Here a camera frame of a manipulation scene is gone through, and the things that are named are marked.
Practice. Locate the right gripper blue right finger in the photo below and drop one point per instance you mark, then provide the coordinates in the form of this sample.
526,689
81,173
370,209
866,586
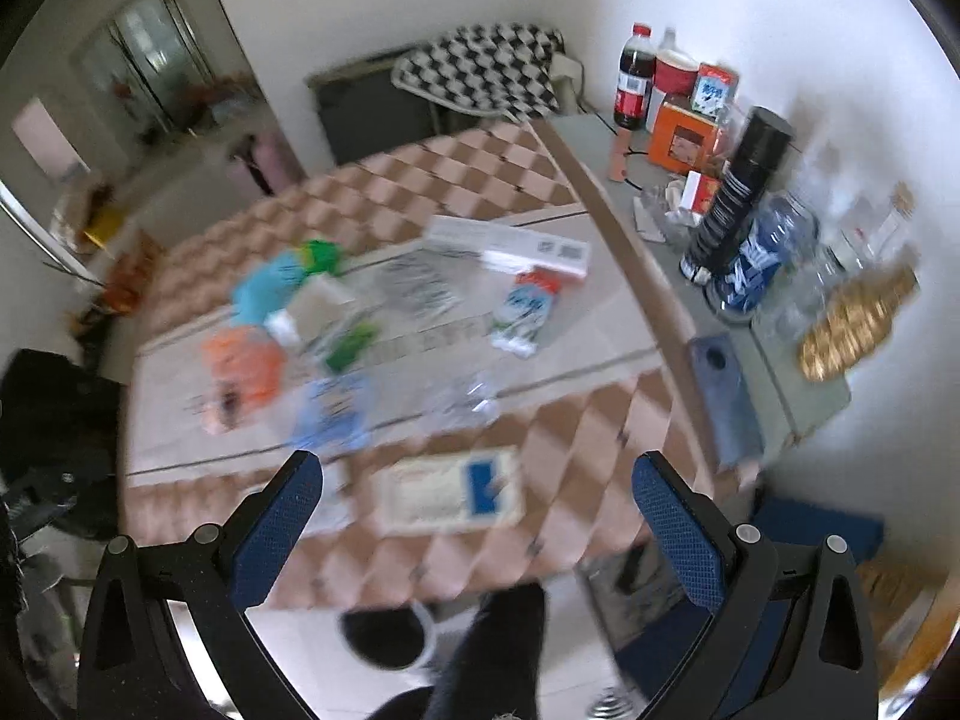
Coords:
788,634

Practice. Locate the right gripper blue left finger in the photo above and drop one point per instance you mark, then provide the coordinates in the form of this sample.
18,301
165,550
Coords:
133,664

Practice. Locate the teal green rice bag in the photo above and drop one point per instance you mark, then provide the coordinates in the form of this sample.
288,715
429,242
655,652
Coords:
271,286

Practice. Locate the clear plastic blister pack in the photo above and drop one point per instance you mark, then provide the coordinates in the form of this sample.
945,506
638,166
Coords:
464,402

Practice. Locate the silver foil pill pack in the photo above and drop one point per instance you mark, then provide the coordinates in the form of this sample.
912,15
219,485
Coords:
413,285

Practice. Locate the long white pink box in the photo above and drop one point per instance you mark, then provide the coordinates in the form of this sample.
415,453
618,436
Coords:
510,249

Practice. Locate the grey blue phone case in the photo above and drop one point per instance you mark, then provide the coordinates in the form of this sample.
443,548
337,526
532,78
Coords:
729,409

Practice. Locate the orange snack wrapper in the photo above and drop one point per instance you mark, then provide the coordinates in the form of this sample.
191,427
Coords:
247,368

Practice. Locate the white blue flat box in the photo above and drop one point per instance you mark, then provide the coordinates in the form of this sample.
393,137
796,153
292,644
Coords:
451,493

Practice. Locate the blue label water bottle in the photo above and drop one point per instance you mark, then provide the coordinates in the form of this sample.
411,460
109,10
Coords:
784,232

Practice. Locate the white blue snack bag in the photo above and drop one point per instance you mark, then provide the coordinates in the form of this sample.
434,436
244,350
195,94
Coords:
518,322

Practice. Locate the brown checkered table cloth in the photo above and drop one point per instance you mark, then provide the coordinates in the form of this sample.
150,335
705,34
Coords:
603,388

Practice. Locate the black cylindrical can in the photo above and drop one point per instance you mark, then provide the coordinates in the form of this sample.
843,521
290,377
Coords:
764,143

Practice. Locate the orange box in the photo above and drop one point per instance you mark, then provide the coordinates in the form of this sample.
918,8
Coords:
682,140

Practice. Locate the blue white milk carton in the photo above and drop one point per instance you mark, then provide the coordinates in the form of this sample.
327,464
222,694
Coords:
712,91

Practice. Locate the white red lid jar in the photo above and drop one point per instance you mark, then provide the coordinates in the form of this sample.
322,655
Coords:
674,73

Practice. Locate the cola bottle red label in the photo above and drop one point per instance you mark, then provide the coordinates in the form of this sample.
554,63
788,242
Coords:
636,70

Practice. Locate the black white checkered cushion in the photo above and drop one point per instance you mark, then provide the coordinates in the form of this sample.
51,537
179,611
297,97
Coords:
496,70

